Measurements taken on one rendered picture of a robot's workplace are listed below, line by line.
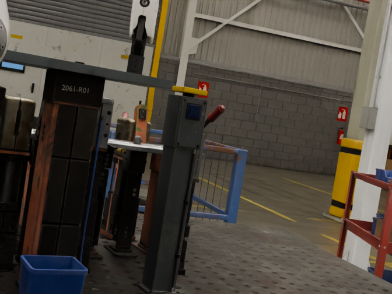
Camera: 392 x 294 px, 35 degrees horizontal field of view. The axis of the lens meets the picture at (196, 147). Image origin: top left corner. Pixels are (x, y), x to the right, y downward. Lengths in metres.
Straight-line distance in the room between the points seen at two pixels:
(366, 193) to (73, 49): 5.40
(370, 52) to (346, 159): 1.45
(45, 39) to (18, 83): 0.73
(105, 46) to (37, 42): 0.99
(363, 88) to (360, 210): 3.46
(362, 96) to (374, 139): 3.28
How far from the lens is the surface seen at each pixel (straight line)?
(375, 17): 8.78
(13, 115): 1.40
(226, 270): 1.74
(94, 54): 9.47
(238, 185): 3.58
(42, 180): 1.25
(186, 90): 1.35
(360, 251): 5.49
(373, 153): 5.39
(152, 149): 1.63
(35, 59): 1.20
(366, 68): 8.67
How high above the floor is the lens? 1.11
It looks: 3 degrees down
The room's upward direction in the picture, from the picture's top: 9 degrees clockwise
